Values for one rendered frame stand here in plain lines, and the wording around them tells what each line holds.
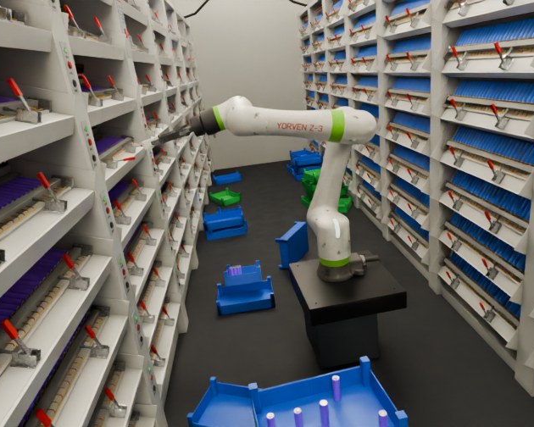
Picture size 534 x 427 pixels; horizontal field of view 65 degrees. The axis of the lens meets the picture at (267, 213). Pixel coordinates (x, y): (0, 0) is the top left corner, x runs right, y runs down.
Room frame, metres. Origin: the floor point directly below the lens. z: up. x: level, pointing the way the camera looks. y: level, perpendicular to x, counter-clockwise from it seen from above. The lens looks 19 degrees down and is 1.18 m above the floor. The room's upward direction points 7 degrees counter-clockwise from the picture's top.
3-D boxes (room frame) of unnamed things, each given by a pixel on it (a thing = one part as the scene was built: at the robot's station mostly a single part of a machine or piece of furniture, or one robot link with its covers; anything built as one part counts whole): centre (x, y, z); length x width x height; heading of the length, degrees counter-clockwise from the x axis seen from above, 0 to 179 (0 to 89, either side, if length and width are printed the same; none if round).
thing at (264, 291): (1.98, 0.17, 0.04); 0.30 x 0.20 x 0.08; 92
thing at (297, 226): (2.42, -0.14, 0.10); 0.30 x 0.08 x 0.20; 150
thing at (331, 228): (1.52, -0.25, 0.51); 0.16 x 0.13 x 0.19; 6
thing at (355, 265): (1.52, -0.30, 0.39); 0.26 x 0.15 x 0.06; 95
